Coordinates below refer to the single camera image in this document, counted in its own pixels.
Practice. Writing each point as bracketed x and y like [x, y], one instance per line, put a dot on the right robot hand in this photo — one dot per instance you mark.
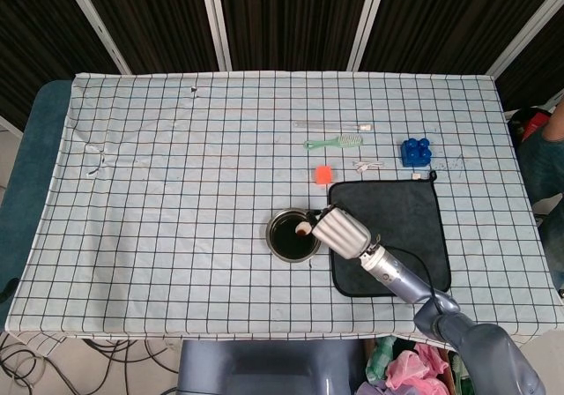
[341, 232]

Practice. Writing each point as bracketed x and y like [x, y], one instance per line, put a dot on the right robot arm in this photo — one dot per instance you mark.
[396, 276]

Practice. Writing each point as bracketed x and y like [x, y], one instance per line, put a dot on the stainless steel bowl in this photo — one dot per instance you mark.
[286, 245]

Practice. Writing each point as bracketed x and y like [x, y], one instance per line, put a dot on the black microfibre mat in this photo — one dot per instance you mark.
[396, 201]

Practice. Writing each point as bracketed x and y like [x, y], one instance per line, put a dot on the orange foam cube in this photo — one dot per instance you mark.
[324, 175]

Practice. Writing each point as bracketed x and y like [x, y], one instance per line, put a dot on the green white-bristled brush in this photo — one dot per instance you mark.
[350, 139]

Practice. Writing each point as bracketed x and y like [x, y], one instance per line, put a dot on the clear tube with white cap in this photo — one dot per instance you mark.
[365, 127]

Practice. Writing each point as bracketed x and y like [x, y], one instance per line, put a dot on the blue toy building block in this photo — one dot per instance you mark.
[416, 153]

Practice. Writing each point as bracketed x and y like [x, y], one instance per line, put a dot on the green plastic bag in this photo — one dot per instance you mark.
[379, 357]

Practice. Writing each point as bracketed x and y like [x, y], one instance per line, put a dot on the pink plastic bag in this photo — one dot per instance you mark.
[412, 364]

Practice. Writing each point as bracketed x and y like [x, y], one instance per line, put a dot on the grey-blue robot torso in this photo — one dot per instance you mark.
[264, 368]

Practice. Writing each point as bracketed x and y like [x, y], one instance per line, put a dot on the white black-checked tablecloth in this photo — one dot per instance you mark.
[176, 192]

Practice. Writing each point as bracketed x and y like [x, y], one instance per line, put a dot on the person in blue jeans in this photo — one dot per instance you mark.
[546, 170]

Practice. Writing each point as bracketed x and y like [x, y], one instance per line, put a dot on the red and black bag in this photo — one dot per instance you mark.
[535, 124]

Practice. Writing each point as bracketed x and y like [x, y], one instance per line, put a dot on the white partition frame post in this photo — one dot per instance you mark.
[524, 29]
[216, 16]
[365, 20]
[94, 20]

